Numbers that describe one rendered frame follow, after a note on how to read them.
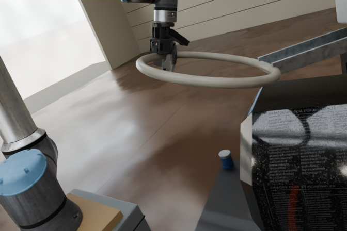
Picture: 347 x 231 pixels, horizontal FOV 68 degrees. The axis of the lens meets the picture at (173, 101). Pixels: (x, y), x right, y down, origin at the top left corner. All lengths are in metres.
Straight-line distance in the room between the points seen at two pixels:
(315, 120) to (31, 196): 1.07
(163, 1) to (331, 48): 0.61
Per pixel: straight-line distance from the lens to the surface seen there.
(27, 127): 1.02
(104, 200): 1.08
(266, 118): 1.28
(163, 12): 1.03
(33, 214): 0.92
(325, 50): 1.03
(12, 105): 1.00
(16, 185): 0.87
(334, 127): 1.23
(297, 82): 1.51
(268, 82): 0.78
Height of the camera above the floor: 1.44
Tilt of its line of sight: 21 degrees down
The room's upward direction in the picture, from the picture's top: 21 degrees counter-clockwise
